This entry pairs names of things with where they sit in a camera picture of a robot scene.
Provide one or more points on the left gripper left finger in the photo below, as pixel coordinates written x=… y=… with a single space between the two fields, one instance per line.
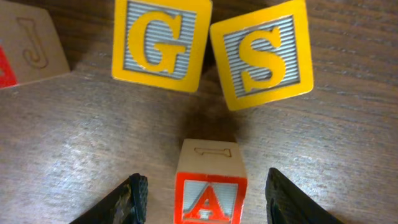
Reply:
x=126 y=204

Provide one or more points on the yellow block of pair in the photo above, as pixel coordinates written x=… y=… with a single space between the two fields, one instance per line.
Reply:
x=161 y=42
x=264 y=56

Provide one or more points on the yellow block left of pair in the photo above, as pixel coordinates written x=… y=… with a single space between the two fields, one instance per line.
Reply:
x=161 y=42

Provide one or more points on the yellow block right of pair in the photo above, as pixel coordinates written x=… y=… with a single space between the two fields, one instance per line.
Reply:
x=264 y=56

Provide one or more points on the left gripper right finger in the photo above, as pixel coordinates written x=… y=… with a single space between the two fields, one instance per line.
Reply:
x=288 y=204

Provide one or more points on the red A block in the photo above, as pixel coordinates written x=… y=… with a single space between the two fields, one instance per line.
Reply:
x=210 y=183

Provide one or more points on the red X block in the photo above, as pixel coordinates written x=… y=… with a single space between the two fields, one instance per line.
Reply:
x=30 y=46

